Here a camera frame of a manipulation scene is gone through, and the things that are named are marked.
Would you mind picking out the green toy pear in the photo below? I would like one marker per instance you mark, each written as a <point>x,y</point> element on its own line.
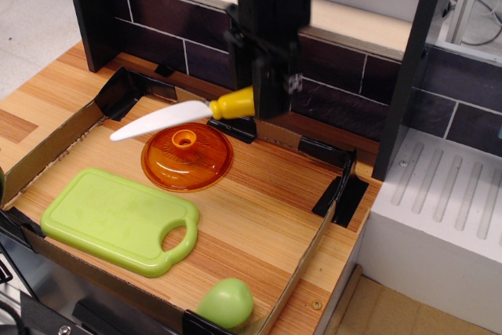
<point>228,304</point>

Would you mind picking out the orange transparent pot lid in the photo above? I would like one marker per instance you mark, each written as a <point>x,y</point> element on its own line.
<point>189,157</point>

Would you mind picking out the green plastic cutting board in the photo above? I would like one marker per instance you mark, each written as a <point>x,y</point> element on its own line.
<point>131,225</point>

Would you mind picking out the yellow handled white toy knife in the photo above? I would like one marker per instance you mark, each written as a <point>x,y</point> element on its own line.
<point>229,106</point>

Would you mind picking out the cardboard fence with black tape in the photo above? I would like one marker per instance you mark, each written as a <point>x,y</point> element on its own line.
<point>256,223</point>

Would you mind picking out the white dish drying rack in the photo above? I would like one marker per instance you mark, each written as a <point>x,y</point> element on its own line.
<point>434,231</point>

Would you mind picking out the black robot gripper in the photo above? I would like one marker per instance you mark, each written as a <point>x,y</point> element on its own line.
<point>264,48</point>

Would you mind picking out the dark grey shelf frame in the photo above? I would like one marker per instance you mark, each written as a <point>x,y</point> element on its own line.
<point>354,82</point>

